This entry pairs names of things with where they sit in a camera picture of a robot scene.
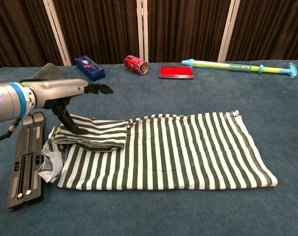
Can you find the red soda can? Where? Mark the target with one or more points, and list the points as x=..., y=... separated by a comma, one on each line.
x=132, y=62

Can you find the green white striped T-shirt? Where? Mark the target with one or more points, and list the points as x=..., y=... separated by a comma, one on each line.
x=175, y=152

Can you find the black folding laptop stand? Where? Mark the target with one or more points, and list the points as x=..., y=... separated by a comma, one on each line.
x=26, y=157

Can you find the green grey microfiber cloth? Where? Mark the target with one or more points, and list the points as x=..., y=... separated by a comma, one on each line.
x=49, y=71

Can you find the red ink pad case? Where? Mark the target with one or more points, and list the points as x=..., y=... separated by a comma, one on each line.
x=175, y=72

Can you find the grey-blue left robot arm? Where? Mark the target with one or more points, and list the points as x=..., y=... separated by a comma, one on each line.
x=4, y=103

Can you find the white partition frame post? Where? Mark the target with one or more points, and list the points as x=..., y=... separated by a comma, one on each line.
x=139, y=29
x=57, y=32
x=227, y=29

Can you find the green blue toy water pump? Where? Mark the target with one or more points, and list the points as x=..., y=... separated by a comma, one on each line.
x=212, y=64

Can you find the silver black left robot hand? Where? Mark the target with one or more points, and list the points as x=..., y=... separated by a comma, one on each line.
x=58, y=91

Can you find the dark blue rectangular box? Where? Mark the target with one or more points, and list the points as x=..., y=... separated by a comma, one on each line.
x=92, y=70

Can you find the dark brown pleated curtain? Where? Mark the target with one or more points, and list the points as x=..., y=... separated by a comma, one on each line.
x=97, y=27
x=16, y=29
x=269, y=27
x=185, y=27

